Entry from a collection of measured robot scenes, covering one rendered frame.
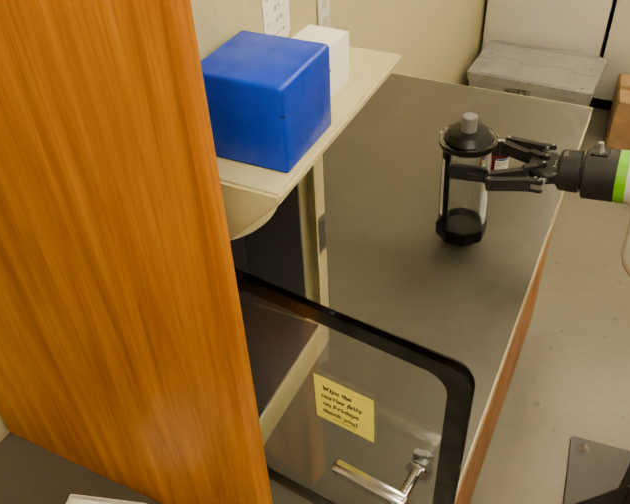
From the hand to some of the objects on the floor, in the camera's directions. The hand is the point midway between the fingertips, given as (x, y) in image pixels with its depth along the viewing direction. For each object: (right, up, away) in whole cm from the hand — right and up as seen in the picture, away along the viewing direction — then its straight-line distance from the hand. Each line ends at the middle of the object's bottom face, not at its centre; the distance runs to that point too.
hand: (469, 158), depth 130 cm
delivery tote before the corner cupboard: (+82, +50, +229) cm, 249 cm away
